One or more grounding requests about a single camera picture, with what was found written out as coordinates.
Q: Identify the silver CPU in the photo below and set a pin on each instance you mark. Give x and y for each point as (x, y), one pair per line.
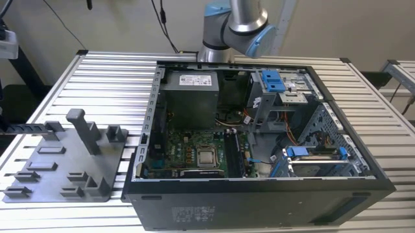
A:
(205, 157)

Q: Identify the small black box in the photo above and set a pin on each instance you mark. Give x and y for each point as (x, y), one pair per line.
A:
(375, 78)

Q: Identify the black graphics card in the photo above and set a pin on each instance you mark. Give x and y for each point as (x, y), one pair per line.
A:
(200, 173)

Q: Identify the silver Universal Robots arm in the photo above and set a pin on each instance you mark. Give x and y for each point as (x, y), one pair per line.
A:
(241, 31)

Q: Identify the black table corner cap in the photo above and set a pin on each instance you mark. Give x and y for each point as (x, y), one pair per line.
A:
(345, 60)
(83, 52)
(392, 61)

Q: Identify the black slanted stand bar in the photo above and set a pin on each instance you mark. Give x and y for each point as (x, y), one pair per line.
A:
(31, 72)

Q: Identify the CPU socket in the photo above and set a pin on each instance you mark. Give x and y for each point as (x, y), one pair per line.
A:
(195, 157)

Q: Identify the black open PC case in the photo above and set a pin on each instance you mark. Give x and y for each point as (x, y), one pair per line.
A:
(259, 201)

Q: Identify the blue plastic drive latch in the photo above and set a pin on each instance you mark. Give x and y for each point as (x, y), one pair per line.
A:
(272, 81)

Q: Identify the black furniture piece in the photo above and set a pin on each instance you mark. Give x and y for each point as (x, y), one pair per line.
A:
(29, 104)

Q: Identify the black plastic duct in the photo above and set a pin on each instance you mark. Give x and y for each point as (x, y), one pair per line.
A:
(229, 76)

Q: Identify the gray power supply unit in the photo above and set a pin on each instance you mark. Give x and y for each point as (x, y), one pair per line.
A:
(191, 104)

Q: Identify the green motherboard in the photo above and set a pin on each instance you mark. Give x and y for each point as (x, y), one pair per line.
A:
(175, 148)

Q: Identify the gray metal drive cage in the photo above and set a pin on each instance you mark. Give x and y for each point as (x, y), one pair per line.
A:
(264, 106)

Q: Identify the gray plastic parts rack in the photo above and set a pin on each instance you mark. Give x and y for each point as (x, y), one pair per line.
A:
(71, 160)

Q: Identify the black hanging rod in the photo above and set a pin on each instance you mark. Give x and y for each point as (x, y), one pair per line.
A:
(88, 4)

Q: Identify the black RAM slot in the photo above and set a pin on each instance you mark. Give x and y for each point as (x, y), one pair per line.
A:
(237, 155)
(229, 155)
(233, 155)

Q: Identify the hard disk in blue carrier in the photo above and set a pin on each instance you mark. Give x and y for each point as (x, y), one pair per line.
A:
(297, 152)

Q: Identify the metal slat side table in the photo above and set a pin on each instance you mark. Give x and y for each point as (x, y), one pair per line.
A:
(401, 72)

